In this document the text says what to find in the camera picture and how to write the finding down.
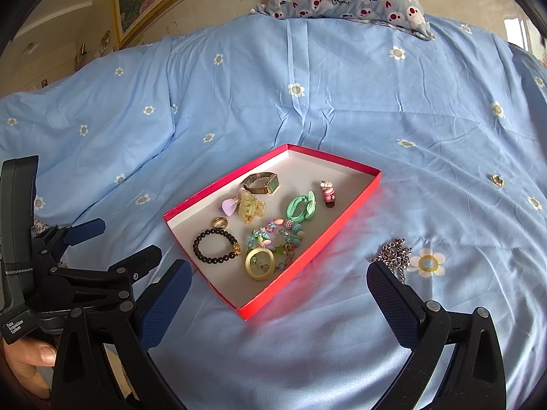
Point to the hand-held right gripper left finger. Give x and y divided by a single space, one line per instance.
164 307

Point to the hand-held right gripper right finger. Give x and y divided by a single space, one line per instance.
395 303

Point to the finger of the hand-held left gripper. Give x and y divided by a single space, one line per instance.
136 260
87 228

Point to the pale yellow bangle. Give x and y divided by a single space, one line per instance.
250 271

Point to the red cardboard box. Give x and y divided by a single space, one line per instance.
299 273

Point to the person's left hand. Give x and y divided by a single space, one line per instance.
36 356

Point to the yellow hair claw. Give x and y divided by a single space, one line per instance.
250 209

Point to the gold wristwatch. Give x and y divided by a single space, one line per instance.
267 184

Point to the blue flowered bedsheet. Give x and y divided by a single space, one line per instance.
342 94

